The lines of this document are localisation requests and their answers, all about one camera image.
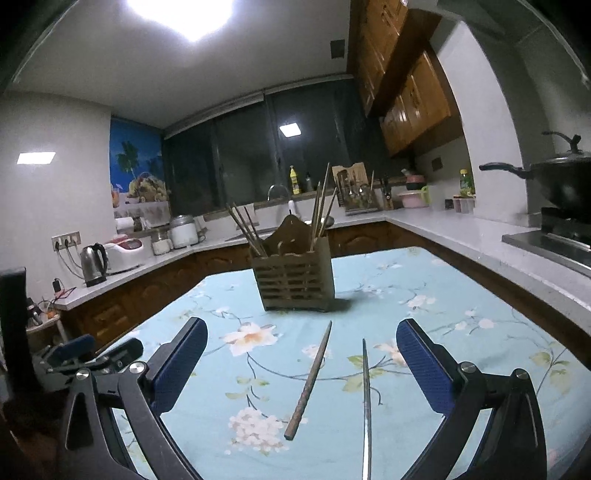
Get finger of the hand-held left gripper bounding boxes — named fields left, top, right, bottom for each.
left=34, top=335, right=97, bottom=378
left=95, top=338, right=145, bottom=373

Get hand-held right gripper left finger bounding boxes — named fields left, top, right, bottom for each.
left=59, top=316, right=209, bottom=480

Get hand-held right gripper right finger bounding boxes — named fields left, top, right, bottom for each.
left=396, top=318, right=549, bottom=480

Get metal chopstick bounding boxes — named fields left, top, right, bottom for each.
left=361, top=339, right=373, bottom=480

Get wooden chopstick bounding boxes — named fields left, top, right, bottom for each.
left=284, top=320, right=334, bottom=440

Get wooden utensil holder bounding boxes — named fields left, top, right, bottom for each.
left=250, top=214, right=336, bottom=314

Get bunch of chopsticks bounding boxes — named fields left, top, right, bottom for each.
left=225, top=161, right=339, bottom=259

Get floral light blue tablecloth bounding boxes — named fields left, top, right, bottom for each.
left=92, top=246, right=591, bottom=480

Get wooden base cabinets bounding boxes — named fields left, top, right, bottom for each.
left=59, top=220, right=509, bottom=352

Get stainless steel electric kettle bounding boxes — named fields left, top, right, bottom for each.
left=80, top=243, right=110, bottom=288

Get white and red rice cooker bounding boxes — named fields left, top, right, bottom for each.
left=103, top=235, right=145, bottom=274

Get large glass jar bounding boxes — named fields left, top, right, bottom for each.
left=168, top=214, right=201, bottom=249

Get pink basin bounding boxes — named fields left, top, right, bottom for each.
left=397, top=191, right=429, bottom=209

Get stainless steel gas stove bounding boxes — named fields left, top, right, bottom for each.
left=502, top=207, right=591, bottom=278

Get knife block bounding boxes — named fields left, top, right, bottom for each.
left=379, top=175, right=396, bottom=210

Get wooden cutlery rack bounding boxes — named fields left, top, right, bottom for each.
left=332, top=162, right=385, bottom=216

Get chrome faucet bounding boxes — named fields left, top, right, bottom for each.
left=267, top=183, right=297, bottom=219

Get dark window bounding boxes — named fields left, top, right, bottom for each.
left=163, top=78, right=395, bottom=221

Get black wok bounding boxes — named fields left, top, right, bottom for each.
left=479, top=159, right=591, bottom=213

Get black wok lid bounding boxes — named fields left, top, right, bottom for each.
left=531, top=131, right=591, bottom=169

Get wooden upper cabinets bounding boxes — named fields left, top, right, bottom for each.
left=348, top=0, right=465, bottom=158

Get ceiling lamp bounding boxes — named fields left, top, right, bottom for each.
left=124, top=0, right=237, bottom=43

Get wall power strip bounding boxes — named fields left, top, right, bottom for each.
left=51, top=232, right=83, bottom=253

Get palm tree wall poster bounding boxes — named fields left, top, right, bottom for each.
left=109, top=117, right=171, bottom=219

